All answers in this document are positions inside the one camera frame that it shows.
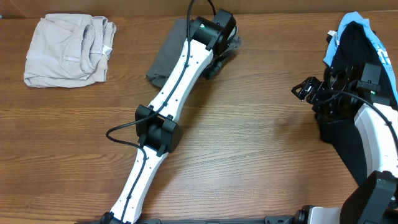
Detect grey shorts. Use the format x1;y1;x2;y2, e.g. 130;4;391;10
146;19;241;88

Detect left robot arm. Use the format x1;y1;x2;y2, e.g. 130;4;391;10
100;9;237;223

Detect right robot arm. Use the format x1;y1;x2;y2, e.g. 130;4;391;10
288;63;397;223

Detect black t-shirt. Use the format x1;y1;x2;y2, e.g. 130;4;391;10
315;22;397;184

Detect light blue t-shirt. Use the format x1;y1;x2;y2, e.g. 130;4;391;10
323;11;397;100

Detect folded beige shorts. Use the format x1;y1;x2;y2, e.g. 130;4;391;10
24;14;116;88

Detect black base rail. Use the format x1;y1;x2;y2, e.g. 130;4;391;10
137;215;295;224

